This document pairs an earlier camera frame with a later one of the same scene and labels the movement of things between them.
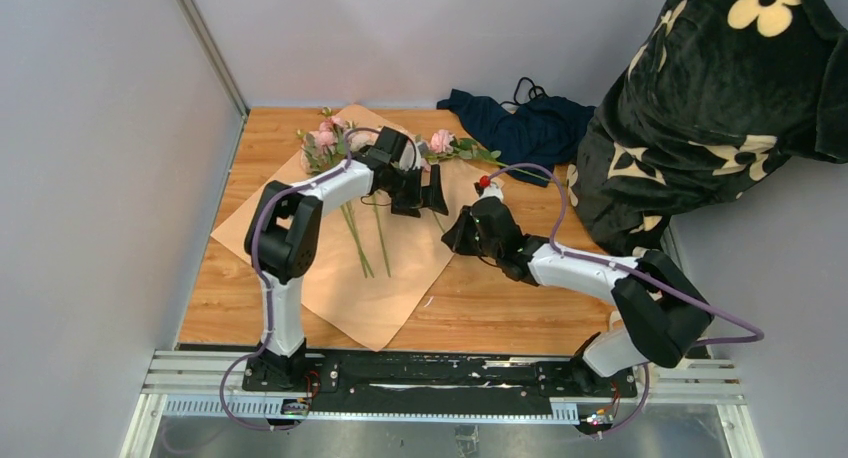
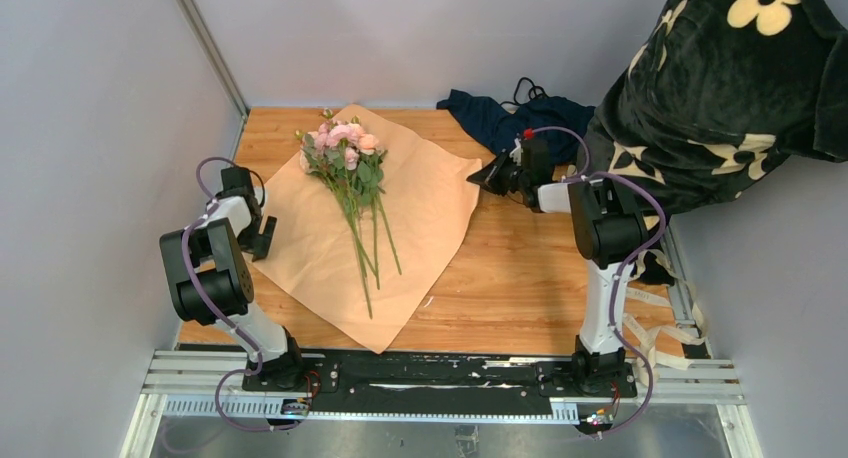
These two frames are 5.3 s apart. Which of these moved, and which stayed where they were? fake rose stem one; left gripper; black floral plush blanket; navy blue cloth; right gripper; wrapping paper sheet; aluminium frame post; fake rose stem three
Moved: wrapping paper sheet; right gripper; fake rose stem one; fake rose stem three; left gripper
Stayed: navy blue cloth; black floral plush blanket; aluminium frame post
